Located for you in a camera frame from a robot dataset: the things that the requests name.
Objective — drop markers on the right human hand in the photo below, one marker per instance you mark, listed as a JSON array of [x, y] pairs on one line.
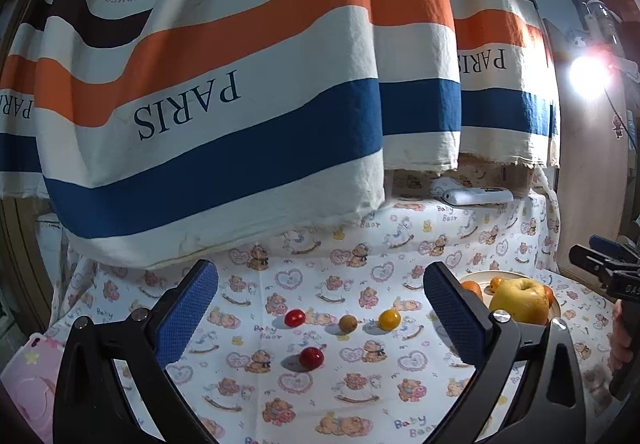
[[620, 340]]

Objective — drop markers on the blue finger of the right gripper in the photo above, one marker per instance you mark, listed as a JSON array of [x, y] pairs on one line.
[[608, 247], [593, 262]]

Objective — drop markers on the cream round plate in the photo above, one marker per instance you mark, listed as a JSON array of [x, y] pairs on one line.
[[484, 277]]

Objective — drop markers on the wooden headboard panel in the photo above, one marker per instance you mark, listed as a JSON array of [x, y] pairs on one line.
[[592, 180]]

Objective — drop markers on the pink cartoon pillow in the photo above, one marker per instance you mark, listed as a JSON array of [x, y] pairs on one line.
[[30, 380]]

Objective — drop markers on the large yellow apple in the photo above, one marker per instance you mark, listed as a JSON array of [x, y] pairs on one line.
[[523, 299]]

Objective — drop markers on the orange mandarin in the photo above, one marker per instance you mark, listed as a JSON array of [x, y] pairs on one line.
[[474, 287], [548, 293]]

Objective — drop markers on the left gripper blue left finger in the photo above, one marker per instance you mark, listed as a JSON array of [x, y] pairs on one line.
[[180, 310]]

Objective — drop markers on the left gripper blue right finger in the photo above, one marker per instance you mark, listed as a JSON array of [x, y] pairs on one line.
[[462, 314]]

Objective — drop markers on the bright clip lamp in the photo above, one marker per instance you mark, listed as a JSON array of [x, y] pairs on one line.
[[600, 54]]

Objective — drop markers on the red cherry tomato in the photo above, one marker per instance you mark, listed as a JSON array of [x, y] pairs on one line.
[[311, 358], [295, 318]]

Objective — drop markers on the striped Paris curtain cloth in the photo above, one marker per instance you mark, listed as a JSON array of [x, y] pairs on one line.
[[158, 129]]

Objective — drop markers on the teddy bear print bedsheet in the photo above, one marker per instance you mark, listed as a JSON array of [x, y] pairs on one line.
[[320, 335]]

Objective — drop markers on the yellow cherry tomato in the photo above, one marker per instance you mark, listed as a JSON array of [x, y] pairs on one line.
[[495, 284], [389, 320]]

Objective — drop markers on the white remote control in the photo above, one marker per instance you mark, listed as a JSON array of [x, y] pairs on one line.
[[459, 195]]

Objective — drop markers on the brown longan fruit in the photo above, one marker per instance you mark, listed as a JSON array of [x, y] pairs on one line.
[[348, 324]]

